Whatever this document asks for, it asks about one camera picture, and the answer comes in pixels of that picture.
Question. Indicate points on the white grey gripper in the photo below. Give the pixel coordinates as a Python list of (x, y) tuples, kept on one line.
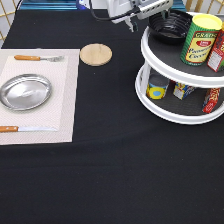
[(120, 10)]

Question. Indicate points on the black bowl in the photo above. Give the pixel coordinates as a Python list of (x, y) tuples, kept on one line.
[(173, 30)]

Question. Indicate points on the white two-tier lazy Susan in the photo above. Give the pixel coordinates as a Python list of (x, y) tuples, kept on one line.
[(165, 59)]

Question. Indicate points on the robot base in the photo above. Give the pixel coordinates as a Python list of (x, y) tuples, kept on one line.
[(83, 4)]

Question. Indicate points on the round silver metal plate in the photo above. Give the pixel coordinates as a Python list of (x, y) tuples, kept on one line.
[(25, 92)]

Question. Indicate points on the wooden lattice screen right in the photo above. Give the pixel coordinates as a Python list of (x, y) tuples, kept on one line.
[(205, 6)]

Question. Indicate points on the wooden lattice screen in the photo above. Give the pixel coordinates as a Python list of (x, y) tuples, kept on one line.
[(7, 13), (205, 6)]

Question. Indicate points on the yellow lid parmesan can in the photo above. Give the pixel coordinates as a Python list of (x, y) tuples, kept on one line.
[(200, 38)]

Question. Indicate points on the round wooden coaster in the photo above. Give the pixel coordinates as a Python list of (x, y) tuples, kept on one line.
[(95, 54)]

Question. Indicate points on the blue yellow tin can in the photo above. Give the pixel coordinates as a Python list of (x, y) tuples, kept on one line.
[(157, 86)]

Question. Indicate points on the red raisins box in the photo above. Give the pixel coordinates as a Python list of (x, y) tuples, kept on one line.
[(216, 58)]

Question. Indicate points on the red white milk carton box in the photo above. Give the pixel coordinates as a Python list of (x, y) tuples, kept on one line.
[(210, 100)]

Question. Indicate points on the beige woven placemat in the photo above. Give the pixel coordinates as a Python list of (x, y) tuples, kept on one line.
[(58, 111)]

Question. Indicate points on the wooden lattice screen left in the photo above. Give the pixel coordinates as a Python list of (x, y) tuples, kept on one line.
[(7, 13)]

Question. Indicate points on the wooden handled fork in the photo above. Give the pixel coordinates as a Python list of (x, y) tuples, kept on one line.
[(38, 58)]

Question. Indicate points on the wooden handled knife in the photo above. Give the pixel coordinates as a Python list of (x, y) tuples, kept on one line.
[(5, 129)]

